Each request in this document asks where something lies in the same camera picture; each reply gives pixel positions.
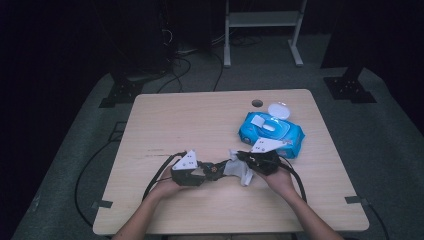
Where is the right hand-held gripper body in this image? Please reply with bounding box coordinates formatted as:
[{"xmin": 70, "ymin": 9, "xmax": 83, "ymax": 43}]
[{"xmin": 246, "ymin": 136, "xmax": 287, "ymax": 177}]

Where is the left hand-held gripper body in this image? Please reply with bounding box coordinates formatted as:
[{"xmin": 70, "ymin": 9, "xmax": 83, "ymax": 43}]
[{"xmin": 170, "ymin": 149, "xmax": 207, "ymax": 187}]

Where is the white wet wipe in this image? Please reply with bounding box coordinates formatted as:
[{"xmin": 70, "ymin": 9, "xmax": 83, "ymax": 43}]
[{"xmin": 222, "ymin": 148, "xmax": 255, "ymax": 187}]

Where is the blue wet wipes pack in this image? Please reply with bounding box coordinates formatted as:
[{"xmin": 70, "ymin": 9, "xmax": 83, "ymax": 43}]
[{"xmin": 237, "ymin": 101, "xmax": 306, "ymax": 160}]

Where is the person's left hand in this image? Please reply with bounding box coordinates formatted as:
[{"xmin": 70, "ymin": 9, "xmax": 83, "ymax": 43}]
[{"xmin": 149, "ymin": 169, "xmax": 195, "ymax": 202}]

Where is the person's right hand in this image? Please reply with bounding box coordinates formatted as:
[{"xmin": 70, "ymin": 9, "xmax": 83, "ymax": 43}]
[{"xmin": 257, "ymin": 166, "xmax": 300, "ymax": 202}]

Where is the black tape strip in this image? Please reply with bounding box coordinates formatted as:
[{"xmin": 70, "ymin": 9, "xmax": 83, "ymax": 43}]
[
  {"xmin": 344, "ymin": 195, "xmax": 370, "ymax": 205},
  {"xmin": 91, "ymin": 199, "xmax": 114, "ymax": 210}
]

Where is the black stand base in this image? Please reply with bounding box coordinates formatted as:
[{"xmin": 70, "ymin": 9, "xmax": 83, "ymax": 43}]
[
  {"xmin": 98, "ymin": 77, "xmax": 145, "ymax": 109},
  {"xmin": 322, "ymin": 66, "xmax": 378, "ymax": 105}
]

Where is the left hand-held gripper cable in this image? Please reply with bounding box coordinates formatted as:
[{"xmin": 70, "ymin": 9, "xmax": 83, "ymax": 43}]
[{"xmin": 142, "ymin": 151, "xmax": 188, "ymax": 202}]

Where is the hand-held gripper cable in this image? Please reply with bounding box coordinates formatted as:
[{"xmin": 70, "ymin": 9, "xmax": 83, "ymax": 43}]
[
  {"xmin": 142, "ymin": 151, "xmax": 188, "ymax": 202},
  {"xmin": 279, "ymin": 155, "xmax": 308, "ymax": 203}
]

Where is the right hand-held gripper cable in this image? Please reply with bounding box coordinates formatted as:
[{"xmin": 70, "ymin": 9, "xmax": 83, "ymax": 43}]
[{"xmin": 279, "ymin": 155, "xmax": 308, "ymax": 203}]

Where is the bundle of black cables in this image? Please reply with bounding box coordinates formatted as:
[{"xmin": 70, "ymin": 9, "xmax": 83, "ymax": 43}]
[{"xmin": 155, "ymin": 28, "xmax": 225, "ymax": 95}]

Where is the long black floor cable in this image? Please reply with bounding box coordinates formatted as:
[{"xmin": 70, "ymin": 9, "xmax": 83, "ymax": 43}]
[{"xmin": 74, "ymin": 131, "xmax": 124, "ymax": 240}]

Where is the white metal stand frame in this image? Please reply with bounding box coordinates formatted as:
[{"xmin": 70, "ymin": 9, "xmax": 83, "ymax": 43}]
[{"xmin": 222, "ymin": 0, "xmax": 308, "ymax": 69}]

